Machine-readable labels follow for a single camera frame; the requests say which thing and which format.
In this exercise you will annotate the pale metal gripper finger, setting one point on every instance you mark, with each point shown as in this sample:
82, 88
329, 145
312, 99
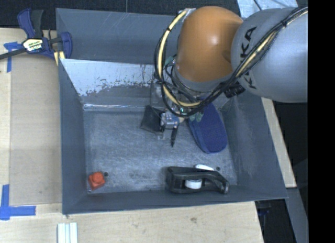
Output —
170, 120
162, 133

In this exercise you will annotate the black wedge-shaped object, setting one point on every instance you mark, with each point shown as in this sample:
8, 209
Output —
151, 120

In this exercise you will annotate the grey metal bin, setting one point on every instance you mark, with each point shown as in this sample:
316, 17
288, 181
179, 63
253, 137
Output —
125, 145

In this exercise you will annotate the blue oval pad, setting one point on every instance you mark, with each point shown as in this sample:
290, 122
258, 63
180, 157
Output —
210, 132

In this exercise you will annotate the small orange-red block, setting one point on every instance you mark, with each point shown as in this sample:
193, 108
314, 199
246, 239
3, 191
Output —
96, 180

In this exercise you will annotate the pale wood flat board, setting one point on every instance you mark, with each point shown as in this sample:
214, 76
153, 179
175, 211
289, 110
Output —
34, 132

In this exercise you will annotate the black cylinder on white bracket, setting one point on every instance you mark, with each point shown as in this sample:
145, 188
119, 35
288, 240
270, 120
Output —
234, 90

